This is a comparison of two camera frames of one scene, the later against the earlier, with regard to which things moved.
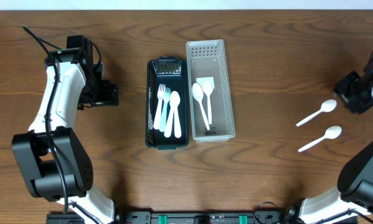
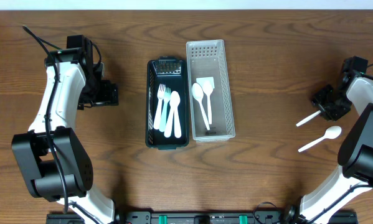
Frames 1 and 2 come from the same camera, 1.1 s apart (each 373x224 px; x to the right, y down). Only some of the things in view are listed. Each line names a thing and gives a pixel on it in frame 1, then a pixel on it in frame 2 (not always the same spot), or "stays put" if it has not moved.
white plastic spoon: x=174 y=100 stays put
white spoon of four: x=331 y=132 stays put
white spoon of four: x=208 y=88 stays put
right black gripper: x=342 y=91 to x=317 y=99
